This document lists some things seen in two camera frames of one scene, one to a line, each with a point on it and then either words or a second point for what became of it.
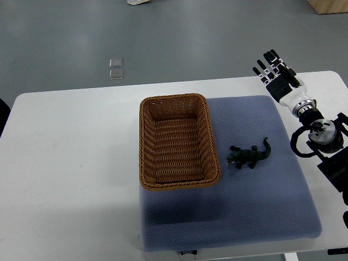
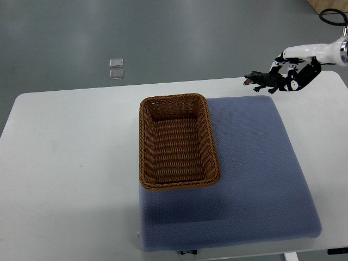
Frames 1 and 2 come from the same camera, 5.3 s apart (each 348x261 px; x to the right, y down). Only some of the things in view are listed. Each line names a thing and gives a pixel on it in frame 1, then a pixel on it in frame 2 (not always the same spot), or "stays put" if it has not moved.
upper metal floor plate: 116,63 stays put
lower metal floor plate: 116,74 stays put
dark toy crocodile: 249,156 -> 276,81
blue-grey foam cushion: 275,200 stays put
